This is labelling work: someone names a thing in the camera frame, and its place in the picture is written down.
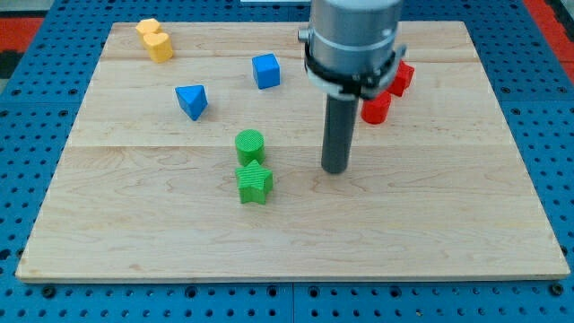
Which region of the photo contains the red cylinder block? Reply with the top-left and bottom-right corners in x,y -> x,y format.
361,91 -> 392,125

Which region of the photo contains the blue cube block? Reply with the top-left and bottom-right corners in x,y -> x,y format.
251,53 -> 281,90

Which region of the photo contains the red star block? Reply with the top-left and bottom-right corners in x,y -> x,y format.
387,60 -> 415,97

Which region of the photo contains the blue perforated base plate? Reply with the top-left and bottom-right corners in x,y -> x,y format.
1,0 -> 573,322

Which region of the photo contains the wooden board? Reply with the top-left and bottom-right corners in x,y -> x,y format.
16,22 -> 570,284

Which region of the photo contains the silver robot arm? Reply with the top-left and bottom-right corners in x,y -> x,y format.
298,0 -> 406,100

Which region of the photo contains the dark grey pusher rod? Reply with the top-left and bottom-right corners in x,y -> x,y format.
321,95 -> 358,174

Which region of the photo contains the blue triangle block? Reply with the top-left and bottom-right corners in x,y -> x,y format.
175,85 -> 208,121

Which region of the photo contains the yellow pentagon block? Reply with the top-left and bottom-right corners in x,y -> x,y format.
135,18 -> 162,46

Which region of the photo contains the green star block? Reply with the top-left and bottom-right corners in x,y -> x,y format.
235,160 -> 274,205

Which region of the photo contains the green cylinder block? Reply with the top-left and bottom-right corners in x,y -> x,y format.
235,129 -> 265,166

